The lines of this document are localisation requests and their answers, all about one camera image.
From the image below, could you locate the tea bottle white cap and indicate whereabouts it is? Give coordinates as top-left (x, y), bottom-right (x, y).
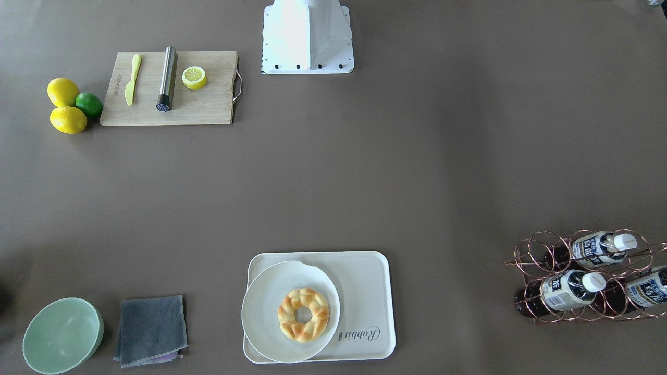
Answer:
top-left (543, 232), bottom-right (638, 271)

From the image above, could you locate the cream serving tray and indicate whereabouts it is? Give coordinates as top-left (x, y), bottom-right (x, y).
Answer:
top-left (244, 250), bottom-right (396, 364)

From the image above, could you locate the tea bottle in rack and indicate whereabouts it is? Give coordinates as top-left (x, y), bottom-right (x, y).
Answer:
top-left (514, 270), bottom-right (607, 318)

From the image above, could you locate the tea bottle rack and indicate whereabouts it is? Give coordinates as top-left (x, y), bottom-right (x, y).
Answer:
top-left (594, 266), bottom-right (666, 316)

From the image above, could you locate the white round plate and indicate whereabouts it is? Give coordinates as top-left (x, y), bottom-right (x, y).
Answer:
top-left (241, 261), bottom-right (341, 363)

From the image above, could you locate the bamboo cutting board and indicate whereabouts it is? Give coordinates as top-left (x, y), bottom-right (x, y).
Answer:
top-left (100, 51), bottom-right (238, 126)

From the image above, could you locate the glazed donut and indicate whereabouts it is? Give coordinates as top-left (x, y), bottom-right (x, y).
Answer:
top-left (277, 288), bottom-right (330, 343)

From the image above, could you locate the half lemon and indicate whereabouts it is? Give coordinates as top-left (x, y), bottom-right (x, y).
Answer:
top-left (181, 66), bottom-right (208, 90)

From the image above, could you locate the steel muddler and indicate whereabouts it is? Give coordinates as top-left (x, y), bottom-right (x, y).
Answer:
top-left (155, 46), bottom-right (177, 113)

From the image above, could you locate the grey folded cloth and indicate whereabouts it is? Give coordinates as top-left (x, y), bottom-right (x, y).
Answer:
top-left (114, 295), bottom-right (188, 368)

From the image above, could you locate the yellow plastic knife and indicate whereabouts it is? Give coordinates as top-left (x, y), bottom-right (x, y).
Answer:
top-left (125, 53), bottom-right (142, 105)

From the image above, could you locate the green lime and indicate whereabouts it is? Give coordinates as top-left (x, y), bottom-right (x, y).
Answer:
top-left (75, 92), bottom-right (103, 117)

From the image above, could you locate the yellow lemon lower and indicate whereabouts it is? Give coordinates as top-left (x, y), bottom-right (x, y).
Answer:
top-left (50, 106), bottom-right (88, 134)

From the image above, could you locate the yellow lemon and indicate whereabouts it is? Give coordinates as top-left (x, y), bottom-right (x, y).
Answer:
top-left (50, 106), bottom-right (88, 134)
top-left (47, 78), bottom-right (80, 107)

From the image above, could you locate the yellow lemon upper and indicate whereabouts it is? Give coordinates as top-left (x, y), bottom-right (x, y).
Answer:
top-left (47, 78), bottom-right (80, 107)

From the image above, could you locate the mint green bowl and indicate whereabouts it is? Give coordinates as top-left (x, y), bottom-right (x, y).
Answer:
top-left (23, 297), bottom-right (104, 374)

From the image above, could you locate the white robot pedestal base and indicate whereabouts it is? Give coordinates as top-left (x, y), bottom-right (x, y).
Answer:
top-left (261, 1), bottom-right (355, 74)

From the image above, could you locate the copper wire bottle rack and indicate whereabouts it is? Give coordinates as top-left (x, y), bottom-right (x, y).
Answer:
top-left (510, 229), bottom-right (665, 324)

